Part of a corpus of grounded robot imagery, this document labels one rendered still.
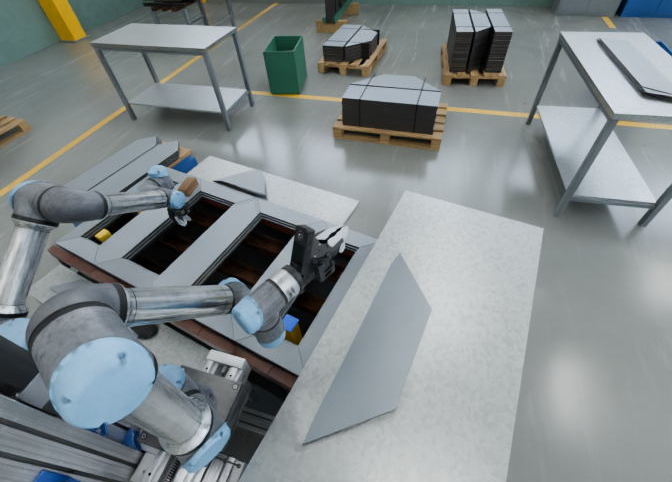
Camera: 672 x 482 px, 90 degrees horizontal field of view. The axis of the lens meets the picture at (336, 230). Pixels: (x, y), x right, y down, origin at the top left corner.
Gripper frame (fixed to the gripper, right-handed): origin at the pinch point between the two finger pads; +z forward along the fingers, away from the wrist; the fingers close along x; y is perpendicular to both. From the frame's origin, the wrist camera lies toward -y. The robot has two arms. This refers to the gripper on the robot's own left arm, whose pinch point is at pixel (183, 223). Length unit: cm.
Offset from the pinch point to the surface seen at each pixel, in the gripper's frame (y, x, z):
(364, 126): -7, 244, 76
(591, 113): 209, 346, 68
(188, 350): 37, -46, 23
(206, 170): -41, 54, 16
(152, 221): -23.5, -3.1, 5.7
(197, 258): 18.4, -11.8, 5.7
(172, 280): 17.1, -26.8, 5.7
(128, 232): -28.9, -14.6, 5.7
